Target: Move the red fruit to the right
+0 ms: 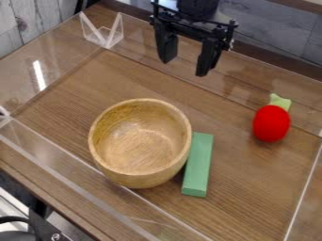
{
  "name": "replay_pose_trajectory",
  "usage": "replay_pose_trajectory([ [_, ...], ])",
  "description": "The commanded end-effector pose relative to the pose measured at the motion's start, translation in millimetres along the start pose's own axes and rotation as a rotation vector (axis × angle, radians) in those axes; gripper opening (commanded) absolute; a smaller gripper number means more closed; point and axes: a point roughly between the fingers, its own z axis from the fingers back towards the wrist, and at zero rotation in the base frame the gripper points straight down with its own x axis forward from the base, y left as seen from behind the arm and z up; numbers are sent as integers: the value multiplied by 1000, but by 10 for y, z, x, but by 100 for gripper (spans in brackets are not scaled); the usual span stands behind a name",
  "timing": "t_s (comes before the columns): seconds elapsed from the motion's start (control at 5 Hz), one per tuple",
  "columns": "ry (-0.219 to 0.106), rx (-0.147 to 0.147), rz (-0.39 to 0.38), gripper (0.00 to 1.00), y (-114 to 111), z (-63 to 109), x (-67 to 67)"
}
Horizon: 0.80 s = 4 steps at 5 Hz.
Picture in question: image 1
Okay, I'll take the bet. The green rectangular block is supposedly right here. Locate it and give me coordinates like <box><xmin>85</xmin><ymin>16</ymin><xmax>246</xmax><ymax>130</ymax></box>
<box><xmin>182</xmin><ymin>132</ymin><xmax>214</xmax><ymax>198</ymax></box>

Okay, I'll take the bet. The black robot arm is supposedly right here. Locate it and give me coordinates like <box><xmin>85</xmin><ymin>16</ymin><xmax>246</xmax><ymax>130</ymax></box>
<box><xmin>149</xmin><ymin>0</ymin><xmax>239</xmax><ymax>77</ymax></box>

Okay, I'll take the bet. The clear acrylic corner bracket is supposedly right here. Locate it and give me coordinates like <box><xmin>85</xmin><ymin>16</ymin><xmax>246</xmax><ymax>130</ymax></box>
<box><xmin>79</xmin><ymin>12</ymin><xmax>123</xmax><ymax>49</ymax></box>

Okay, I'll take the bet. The clear acrylic tray wall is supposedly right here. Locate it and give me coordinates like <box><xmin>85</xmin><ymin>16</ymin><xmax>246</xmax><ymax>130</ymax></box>
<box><xmin>0</xmin><ymin>7</ymin><xmax>322</xmax><ymax>241</ymax></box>

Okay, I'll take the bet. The wooden bowl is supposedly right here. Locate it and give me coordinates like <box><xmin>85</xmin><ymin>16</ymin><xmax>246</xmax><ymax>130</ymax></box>
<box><xmin>88</xmin><ymin>98</ymin><xmax>192</xmax><ymax>188</ymax></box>

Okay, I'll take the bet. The red plush fruit green stem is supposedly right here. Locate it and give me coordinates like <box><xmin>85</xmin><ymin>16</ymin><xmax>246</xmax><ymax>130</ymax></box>
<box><xmin>251</xmin><ymin>93</ymin><xmax>291</xmax><ymax>142</ymax></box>

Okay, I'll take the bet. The black metal stand bracket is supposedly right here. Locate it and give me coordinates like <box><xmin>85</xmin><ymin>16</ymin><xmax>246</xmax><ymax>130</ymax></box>
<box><xmin>29</xmin><ymin>210</ymin><xmax>73</xmax><ymax>241</ymax></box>

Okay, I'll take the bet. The black cable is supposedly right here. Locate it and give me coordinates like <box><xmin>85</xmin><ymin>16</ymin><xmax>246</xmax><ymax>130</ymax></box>
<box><xmin>0</xmin><ymin>215</ymin><xmax>32</xmax><ymax>226</ymax></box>

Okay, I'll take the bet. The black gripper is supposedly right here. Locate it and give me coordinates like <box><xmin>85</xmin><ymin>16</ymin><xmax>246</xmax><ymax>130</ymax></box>
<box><xmin>151</xmin><ymin>0</ymin><xmax>239</xmax><ymax>77</ymax></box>

